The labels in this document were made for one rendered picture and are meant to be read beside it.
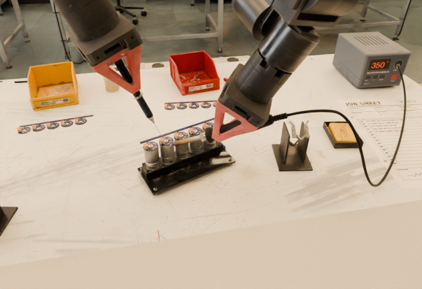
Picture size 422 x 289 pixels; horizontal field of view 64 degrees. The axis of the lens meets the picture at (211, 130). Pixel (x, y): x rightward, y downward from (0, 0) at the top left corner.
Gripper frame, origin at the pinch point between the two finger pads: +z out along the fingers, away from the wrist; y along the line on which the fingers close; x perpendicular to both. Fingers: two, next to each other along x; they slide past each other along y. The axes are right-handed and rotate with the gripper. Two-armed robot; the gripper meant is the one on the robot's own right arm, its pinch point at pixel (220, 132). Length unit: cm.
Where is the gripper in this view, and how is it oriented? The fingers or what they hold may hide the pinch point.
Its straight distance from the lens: 51.9
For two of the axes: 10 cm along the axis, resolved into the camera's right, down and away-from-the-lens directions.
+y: -2.4, 5.5, -8.0
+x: 8.4, 5.3, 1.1
